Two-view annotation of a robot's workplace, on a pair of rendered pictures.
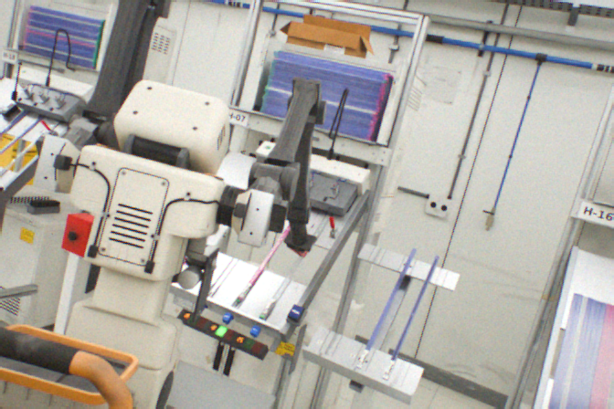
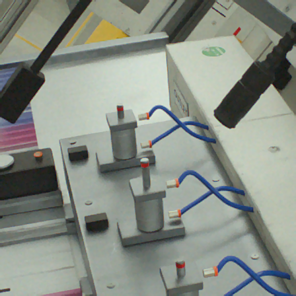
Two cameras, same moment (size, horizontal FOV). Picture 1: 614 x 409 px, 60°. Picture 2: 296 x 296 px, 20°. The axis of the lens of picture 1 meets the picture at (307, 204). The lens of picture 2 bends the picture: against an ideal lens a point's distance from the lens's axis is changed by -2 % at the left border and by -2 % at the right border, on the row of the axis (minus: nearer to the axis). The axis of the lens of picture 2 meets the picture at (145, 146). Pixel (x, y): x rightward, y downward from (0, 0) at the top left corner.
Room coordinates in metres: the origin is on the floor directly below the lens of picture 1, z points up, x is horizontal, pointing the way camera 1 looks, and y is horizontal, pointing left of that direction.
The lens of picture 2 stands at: (1.61, -0.35, 1.40)
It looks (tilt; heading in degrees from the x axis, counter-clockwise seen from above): 17 degrees down; 40
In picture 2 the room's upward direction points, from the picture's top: 39 degrees clockwise
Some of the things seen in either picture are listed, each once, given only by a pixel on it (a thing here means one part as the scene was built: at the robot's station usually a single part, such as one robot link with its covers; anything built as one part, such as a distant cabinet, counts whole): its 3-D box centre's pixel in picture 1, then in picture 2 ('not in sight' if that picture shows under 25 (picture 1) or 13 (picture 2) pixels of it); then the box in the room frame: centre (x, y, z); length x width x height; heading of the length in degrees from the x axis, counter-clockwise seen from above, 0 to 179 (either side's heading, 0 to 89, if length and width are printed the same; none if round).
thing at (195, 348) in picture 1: (257, 353); not in sight; (2.38, 0.05, 0.31); 0.70 x 0.65 x 0.62; 68
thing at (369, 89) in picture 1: (325, 95); not in sight; (2.24, 0.04, 1.52); 0.51 x 0.13 x 0.27; 68
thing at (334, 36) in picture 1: (344, 37); not in sight; (2.56, 0.03, 1.82); 0.68 x 0.30 x 0.20; 68
